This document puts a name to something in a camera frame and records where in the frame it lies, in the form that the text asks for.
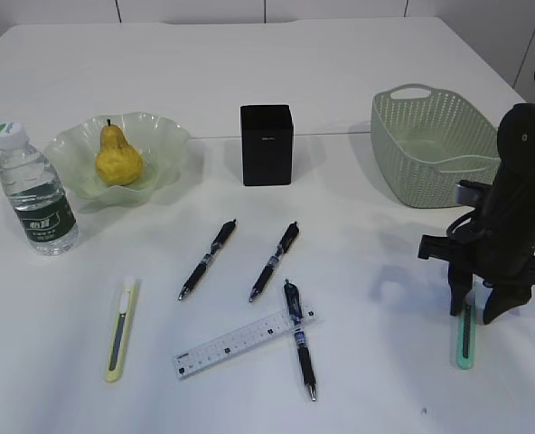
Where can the yellow pear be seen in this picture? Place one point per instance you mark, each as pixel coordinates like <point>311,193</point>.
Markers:
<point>117,163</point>

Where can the clear plastic ruler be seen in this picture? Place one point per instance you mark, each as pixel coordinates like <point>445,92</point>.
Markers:
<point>240,341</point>

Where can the yellow utility knife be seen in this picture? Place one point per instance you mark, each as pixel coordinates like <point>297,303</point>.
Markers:
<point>126,305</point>

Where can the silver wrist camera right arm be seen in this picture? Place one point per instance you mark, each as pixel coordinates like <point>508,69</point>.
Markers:
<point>471,193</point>

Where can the green woven plastic basket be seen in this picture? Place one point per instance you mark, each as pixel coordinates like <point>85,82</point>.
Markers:
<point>425,140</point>

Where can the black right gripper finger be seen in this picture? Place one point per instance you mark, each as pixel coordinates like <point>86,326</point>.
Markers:
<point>504,298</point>
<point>461,283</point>

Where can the black pen left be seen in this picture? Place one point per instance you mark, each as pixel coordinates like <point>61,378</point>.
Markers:
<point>216,245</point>

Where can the black pen on ruler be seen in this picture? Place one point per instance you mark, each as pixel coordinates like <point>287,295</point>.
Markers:
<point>296,316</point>

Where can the clear water bottle green label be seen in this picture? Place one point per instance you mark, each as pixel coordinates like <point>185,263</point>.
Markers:
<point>35,192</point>

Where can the green wavy glass plate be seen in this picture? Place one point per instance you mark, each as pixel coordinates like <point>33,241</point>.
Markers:
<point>160,141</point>

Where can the black square pen holder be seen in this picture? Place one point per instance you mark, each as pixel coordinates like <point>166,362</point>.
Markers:
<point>266,144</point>

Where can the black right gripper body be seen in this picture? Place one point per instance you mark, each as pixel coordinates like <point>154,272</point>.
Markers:
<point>496,265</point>

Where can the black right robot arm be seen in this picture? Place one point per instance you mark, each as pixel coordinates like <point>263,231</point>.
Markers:
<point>495,241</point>

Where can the black pen middle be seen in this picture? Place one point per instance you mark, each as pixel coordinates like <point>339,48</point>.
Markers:
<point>283,246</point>

